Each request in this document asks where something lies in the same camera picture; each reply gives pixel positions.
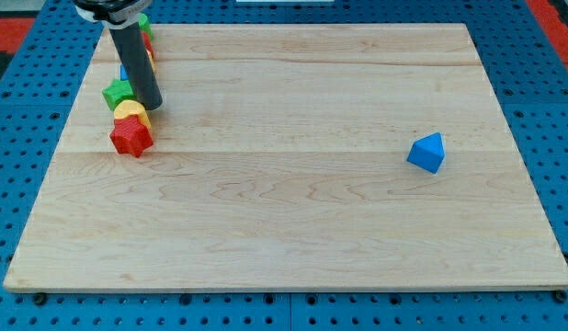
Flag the yellow half-round block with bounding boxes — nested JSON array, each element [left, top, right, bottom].
[[113, 99, 151, 129]]

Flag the green block at top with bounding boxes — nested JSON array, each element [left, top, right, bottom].
[[138, 13, 154, 40]]

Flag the yellow block behind rod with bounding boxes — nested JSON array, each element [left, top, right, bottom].
[[146, 50, 156, 74]]

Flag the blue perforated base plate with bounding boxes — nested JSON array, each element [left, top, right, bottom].
[[0, 0, 568, 330]]

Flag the red block behind rod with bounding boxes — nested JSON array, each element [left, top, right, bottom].
[[141, 31, 154, 59]]

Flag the small blue block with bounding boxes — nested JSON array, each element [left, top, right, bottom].
[[119, 64, 128, 81]]

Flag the green star block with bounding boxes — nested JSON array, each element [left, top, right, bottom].
[[102, 79, 136, 111]]

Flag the light wooden board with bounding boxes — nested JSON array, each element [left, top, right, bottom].
[[4, 24, 568, 293]]

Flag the red star block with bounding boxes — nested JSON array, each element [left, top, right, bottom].
[[109, 115, 153, 158]]

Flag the blue triangle block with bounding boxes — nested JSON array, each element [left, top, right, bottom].
[[407, 132, 446, 174]]

